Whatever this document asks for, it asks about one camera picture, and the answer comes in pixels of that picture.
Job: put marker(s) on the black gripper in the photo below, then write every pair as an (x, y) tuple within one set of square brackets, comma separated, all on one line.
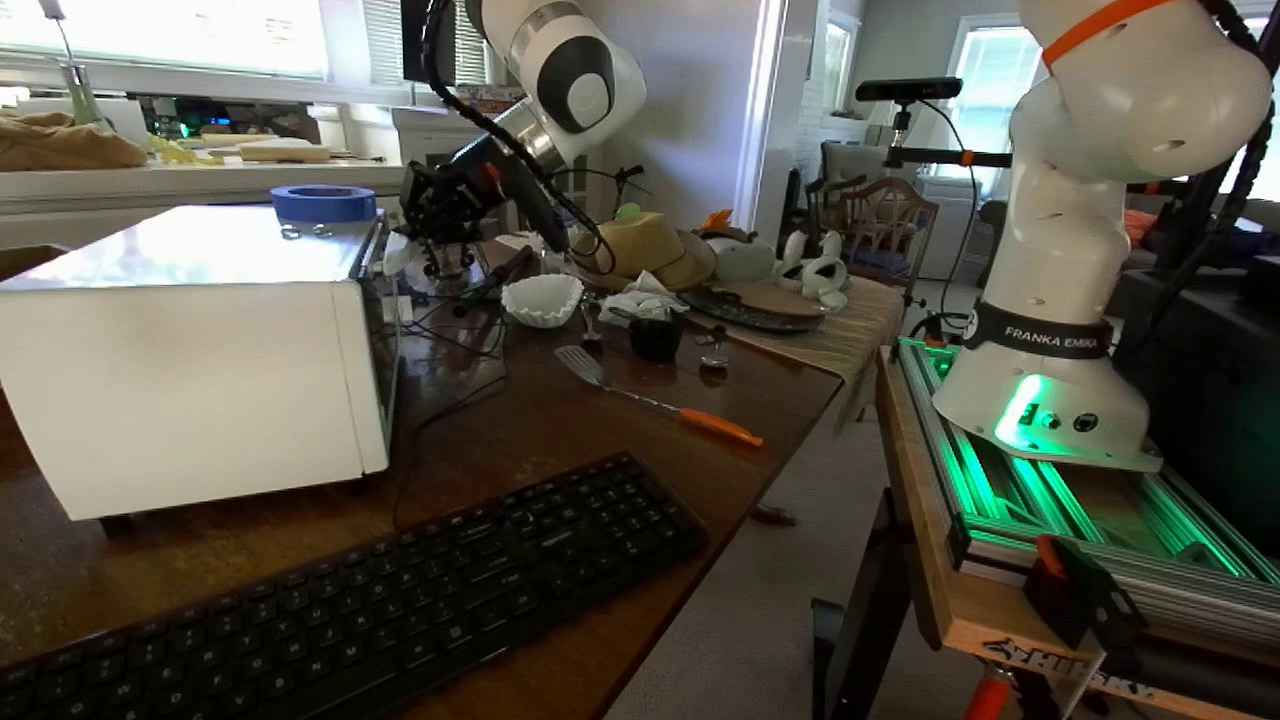
[(462, 192)]

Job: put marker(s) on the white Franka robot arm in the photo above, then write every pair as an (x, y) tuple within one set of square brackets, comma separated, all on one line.
[(1066, 240)]

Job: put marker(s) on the white toaster oven body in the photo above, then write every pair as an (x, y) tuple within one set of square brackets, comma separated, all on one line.
[(187, 361)]

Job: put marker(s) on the white paper coffee filter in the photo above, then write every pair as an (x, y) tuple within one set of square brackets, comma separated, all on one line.
[(541, 302)]

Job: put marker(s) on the crumpled clear plastic bag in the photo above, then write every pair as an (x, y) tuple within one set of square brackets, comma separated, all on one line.
[(642, 302)]

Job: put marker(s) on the straw hat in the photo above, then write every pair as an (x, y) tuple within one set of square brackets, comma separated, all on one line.
[(653, 245)]

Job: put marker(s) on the black cup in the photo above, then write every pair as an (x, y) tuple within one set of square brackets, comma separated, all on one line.
[(658, 337)]

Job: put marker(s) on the clear glass jar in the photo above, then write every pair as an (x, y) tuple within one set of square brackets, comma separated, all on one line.
[(714, 367)]

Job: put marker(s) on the dark round plate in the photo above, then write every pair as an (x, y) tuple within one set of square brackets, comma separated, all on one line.
[(760, 305)]

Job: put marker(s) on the black computer keyboard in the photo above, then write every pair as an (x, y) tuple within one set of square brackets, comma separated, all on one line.
[(372, 603)]

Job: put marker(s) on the carved wooden chair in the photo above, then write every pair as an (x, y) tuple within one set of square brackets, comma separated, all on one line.
[(880, 225)]

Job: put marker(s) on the black equipment case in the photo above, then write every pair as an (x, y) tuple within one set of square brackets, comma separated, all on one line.
[(1200, 384)]

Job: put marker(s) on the black camera on stand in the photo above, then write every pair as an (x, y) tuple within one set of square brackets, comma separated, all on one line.
[(907, 89)]

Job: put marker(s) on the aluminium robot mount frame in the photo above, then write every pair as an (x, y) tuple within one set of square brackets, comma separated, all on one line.
[(1066, 534)]

